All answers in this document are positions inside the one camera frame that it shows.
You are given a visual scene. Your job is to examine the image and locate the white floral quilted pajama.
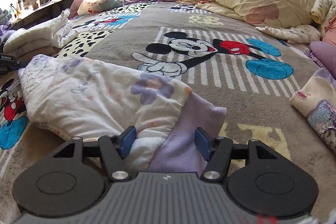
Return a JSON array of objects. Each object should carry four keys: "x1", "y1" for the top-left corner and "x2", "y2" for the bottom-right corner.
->
[{"x1": 18, "y1": 53, "x2": 228, "y2": 177}]

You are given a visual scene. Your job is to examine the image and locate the folded white quilted clothes stack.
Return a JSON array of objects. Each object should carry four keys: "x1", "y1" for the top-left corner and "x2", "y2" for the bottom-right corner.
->
[{"x1": 3, "y1": 9, "x2": 79, "y2": 57}]

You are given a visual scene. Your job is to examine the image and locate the tall folded clothes stack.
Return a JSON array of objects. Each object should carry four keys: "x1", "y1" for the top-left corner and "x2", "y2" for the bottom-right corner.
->
[{"x1": 0, "y1": 9, "x2": 15, "y2": 45}]

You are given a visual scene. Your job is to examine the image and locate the dark side desk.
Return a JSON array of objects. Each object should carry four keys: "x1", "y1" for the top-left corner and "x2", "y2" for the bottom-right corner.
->
[{"x1": 11, "y1": 0, "x2": 74, "y2": 30}]

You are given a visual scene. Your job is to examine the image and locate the Mickey Mouse grey blanket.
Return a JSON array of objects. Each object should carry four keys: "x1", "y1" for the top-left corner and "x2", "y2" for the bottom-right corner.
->
[{"x1": 0, "y1": 0, "x2": 336, "y2": 224}]

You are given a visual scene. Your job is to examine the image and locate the cream sequin patterned garment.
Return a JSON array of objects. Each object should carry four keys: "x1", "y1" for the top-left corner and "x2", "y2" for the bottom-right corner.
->
[{"x1": 289, "y1": 68, "x2": 335, "y2": 153}]

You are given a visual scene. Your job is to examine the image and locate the purple pillow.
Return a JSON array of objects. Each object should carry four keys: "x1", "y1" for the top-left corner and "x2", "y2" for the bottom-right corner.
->
[{"x1": 307, "y1": 41, "x2": 335, "y2": 81}]

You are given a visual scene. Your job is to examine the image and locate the pink pillow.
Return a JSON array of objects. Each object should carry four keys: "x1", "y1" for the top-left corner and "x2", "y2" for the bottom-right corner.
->
[{"x1": 322, "y1": 16, "x2": 336, "y2": 45}]

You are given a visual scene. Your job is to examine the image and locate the white floral small blanket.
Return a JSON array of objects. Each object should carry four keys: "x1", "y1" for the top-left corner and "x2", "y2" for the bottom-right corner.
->
[{"x1": 256, "y1": 0, "x2": 335, "y2": 44}]

